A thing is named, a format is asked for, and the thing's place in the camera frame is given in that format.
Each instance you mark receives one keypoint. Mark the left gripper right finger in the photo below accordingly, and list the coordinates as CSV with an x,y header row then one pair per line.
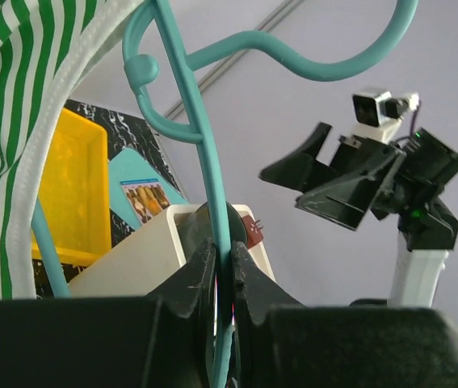
x,y
281,343

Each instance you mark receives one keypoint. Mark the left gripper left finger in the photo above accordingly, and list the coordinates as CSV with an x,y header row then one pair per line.
x,y
163,339

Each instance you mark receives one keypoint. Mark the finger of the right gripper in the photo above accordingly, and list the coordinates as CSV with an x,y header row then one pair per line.
x,y
300,170
343,201

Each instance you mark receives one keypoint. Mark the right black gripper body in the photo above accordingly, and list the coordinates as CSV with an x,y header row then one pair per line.
x,y
363,168

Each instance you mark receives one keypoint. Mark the teal plastic hanger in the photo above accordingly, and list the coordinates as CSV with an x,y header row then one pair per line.
x,y
141,70

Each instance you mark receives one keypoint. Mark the green white striped tank top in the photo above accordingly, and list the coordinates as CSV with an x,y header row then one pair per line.
x,y
46,49

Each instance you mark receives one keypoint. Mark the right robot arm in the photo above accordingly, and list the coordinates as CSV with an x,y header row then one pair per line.
x,y
402,177

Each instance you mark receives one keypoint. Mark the white drawer unit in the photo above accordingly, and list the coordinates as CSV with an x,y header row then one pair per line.
x,y
147,257

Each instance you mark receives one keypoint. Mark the teal cutting board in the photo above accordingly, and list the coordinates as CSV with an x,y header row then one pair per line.
x,y
137,191

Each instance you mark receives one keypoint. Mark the yellow plastic tray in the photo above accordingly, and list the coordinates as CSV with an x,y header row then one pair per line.
x,y
74,191

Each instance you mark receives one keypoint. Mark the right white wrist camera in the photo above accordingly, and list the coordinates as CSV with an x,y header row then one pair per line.
x,y
379,114

